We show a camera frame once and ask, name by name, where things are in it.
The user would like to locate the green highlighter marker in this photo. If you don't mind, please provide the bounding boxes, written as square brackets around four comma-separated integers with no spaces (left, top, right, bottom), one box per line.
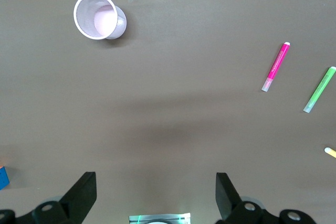
[303,66,336,113]

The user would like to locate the pink highlighter marker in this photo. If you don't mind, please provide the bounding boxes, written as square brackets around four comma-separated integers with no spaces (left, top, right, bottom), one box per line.
[261,41,291,92]

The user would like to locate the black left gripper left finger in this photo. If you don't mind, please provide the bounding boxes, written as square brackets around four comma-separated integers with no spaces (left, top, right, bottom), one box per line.
[0,172,98,224]

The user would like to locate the translucent pink plastic cup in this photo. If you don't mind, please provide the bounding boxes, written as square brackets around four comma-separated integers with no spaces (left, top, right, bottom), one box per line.
[73,0,128,40]

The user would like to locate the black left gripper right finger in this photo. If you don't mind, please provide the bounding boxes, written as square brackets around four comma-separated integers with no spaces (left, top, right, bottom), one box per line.
[215,172,319,224]

